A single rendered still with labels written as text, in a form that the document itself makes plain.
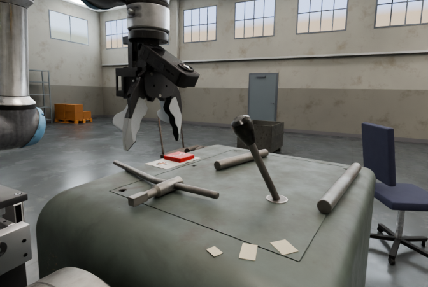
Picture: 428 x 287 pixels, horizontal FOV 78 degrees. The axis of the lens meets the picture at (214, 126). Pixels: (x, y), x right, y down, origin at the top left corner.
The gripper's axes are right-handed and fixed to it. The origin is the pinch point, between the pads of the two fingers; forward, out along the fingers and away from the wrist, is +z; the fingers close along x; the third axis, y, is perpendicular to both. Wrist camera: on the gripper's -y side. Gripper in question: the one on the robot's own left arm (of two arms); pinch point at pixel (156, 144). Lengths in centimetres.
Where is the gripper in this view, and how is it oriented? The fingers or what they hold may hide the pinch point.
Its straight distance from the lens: 50.7
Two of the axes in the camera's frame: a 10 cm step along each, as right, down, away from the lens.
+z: -0.2, 9.9, 1.3
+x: -5.7, 1.0, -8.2
